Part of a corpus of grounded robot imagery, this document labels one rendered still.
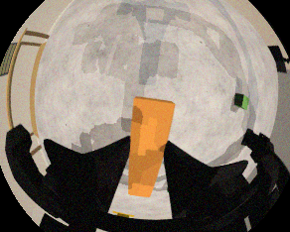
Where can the orange bar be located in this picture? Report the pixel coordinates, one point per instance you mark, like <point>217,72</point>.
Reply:
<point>151,122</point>

